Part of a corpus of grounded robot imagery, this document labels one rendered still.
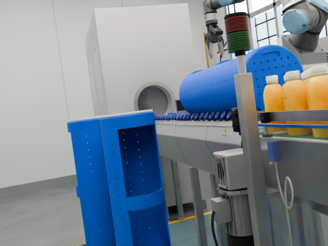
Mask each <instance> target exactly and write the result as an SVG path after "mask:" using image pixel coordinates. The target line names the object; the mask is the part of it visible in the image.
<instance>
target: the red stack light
mask: <svg viewBox="0 0 328 246"><path fill-rule="evenodd" d="M224 23H225V34H226V35H227V34H229V33H232V32H237V31H245V30H246V31H250V29H249V22H248V16H246V15H240V16H233V17H230V18H227V19H225V20H224Z"/></svg>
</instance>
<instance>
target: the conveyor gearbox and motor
mask: <svg viewBox="0 0 328 246"><path fill-rule="evenodd" d="M213 159H214V167H215V175H216V185H218V186H219V187H218V188H217V192H218V193H219V194H221V197H217V198H212V199H210V201H211V209H212V215H211V230H212V235H213V239H214V242H215V245H216V246H219V245H218V242H217V239H216V236H215V231H214V221H216V222H217V223H219V224H223V223H224V224H225V231H226V232H227V242H228V246H254V239H253V231H252V222H251V214H250V206H249V198H248V190H247V182H246V171H245V163H244V155H243V149H242V148H236V149H230V150H224V151H218V152H214V153H213Z"/></svg>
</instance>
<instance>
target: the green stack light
mask: <svg viewBox="0 0 328 246"><path fill-rule="evenodd" d="M226 42H227V50H228V53H229V54H234V53H235V52H237V51H250V50H251V49H252V46H251V38H250V31H246V30H245V31H237V32H232V33H229V34H227V35H226Z"/></svg>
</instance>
